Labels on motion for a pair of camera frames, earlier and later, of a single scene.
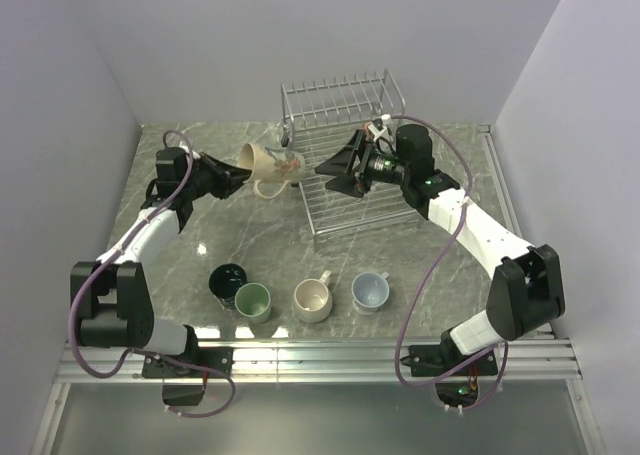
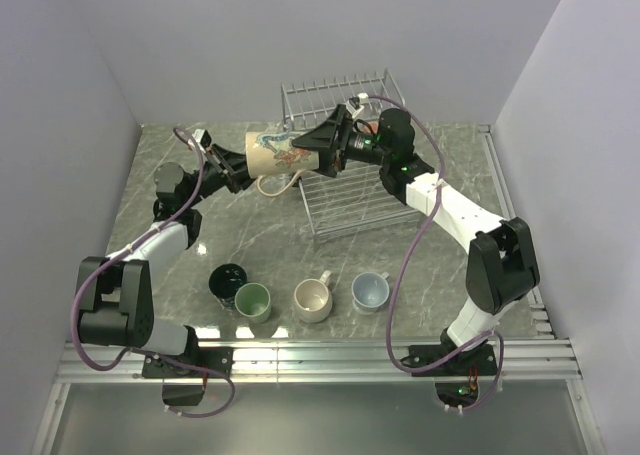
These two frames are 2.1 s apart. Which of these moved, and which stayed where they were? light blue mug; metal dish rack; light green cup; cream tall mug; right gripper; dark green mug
Moved: cream tall mug; right gripper
Stayed: light green cup; dark green mug; light blue mug; metal dish rack
